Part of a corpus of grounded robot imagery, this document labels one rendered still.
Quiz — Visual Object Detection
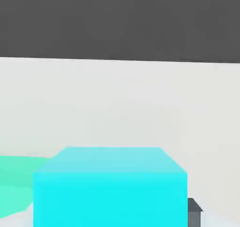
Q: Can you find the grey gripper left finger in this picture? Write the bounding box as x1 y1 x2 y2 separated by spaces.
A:
0 202 34 227

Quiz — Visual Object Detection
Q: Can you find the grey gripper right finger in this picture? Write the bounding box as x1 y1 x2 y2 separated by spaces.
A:
187 197 240 227

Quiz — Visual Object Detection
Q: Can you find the small cyan cube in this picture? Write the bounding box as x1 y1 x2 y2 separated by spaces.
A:
33 146 188 227

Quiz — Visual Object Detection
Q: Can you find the small mint green cube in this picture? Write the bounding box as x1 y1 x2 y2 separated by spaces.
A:
0 155 55 219

